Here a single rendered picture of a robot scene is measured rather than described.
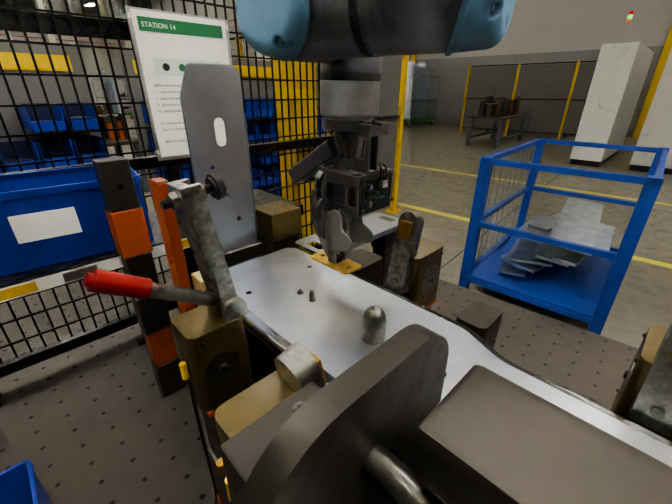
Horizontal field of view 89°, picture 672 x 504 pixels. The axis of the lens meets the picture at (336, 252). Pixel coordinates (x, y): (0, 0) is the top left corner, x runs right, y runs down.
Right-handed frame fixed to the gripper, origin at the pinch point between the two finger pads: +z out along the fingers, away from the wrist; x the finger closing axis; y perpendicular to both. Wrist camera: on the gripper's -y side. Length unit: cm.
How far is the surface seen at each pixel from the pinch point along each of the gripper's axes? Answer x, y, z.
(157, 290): -26.4, 0.5, -4.5
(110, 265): -25.2, -32.4, 6.0
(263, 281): -7.4, -10.3, 6.9
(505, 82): 1137, -434, -36
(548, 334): 59, 23, 36
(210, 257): -20.7, 1.5, -6.8
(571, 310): 171, 15, 88
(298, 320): -10.0, 2.7, 6.7
